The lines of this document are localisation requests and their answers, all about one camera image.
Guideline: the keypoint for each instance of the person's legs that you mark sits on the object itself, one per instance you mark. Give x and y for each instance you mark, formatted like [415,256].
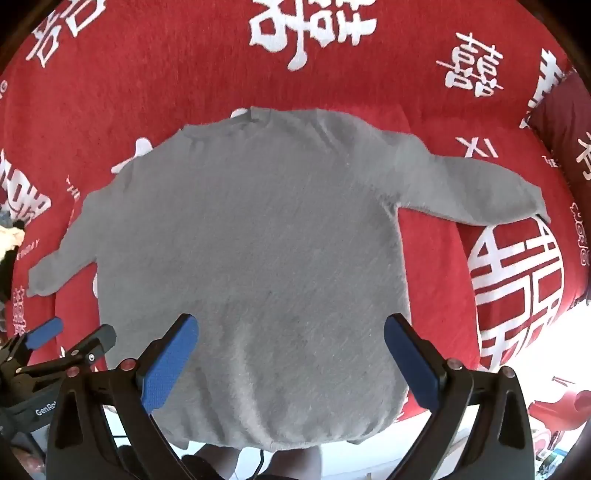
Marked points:
[295,464]

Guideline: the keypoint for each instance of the grey sweater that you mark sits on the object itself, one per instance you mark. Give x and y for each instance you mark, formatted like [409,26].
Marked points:
[254,254]

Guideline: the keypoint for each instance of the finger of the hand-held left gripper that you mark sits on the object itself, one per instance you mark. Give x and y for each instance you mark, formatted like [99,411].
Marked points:
[44,332]
[94,344]

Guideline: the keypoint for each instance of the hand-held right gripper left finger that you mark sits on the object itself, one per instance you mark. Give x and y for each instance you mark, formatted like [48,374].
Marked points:
[171,364]

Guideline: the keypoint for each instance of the red printed blanket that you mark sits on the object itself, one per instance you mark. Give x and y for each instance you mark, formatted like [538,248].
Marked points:
[138,92]

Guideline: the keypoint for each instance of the red plastic stool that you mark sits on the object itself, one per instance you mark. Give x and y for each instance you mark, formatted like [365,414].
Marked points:
[556,410]

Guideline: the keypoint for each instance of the dark red pillow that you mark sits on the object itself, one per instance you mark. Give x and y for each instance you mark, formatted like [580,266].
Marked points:
[565,124]

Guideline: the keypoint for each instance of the cream cloth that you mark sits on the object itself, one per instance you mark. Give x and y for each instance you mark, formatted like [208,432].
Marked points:
[9,237]

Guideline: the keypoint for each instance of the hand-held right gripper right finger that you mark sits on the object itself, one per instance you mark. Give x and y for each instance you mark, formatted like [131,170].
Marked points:
[411,364]

